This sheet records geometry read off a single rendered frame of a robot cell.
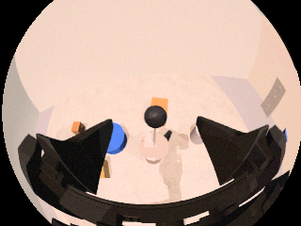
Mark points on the blue cylinder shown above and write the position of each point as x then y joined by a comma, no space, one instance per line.
118,140

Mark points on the french press coffee maker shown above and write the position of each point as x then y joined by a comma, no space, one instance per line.
154,147

